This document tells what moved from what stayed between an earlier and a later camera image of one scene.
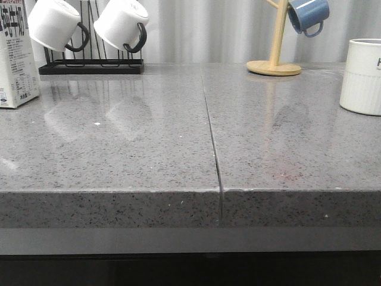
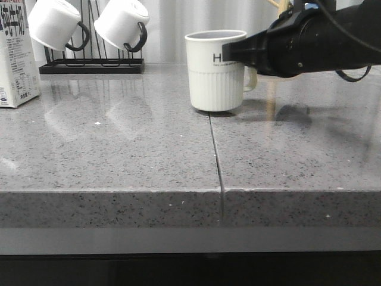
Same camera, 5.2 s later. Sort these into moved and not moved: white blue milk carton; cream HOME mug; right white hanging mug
Moved: cream HOME mug
Not moved: right white hanging mug; white blue milk carton
